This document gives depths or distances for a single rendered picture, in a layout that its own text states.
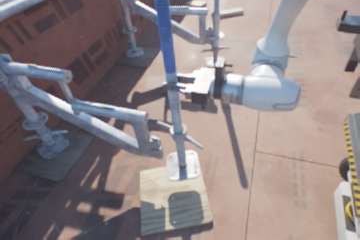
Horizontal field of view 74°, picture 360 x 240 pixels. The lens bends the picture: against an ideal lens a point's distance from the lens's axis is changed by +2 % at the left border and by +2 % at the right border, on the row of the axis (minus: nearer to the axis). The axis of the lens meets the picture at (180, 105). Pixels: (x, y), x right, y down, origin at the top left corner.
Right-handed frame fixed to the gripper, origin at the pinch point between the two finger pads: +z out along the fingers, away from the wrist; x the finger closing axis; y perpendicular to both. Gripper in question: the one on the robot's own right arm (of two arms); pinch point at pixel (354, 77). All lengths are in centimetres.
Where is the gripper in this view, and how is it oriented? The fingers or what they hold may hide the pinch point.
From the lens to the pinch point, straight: 86.8
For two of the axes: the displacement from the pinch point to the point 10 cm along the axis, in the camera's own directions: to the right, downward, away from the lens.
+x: 3.6, -6.4, 6.8
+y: 9.3, 1.9, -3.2
